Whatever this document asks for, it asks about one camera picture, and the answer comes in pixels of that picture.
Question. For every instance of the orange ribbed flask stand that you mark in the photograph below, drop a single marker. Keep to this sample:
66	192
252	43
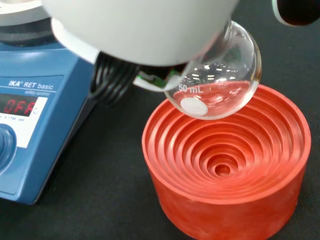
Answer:
225	212

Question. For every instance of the blue-base heater with steel plate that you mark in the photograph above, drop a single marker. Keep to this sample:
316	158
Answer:
62	125

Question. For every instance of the black cloth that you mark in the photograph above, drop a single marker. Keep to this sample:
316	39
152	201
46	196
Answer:
100	212

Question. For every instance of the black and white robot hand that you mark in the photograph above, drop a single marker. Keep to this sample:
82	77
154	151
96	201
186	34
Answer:
137	30

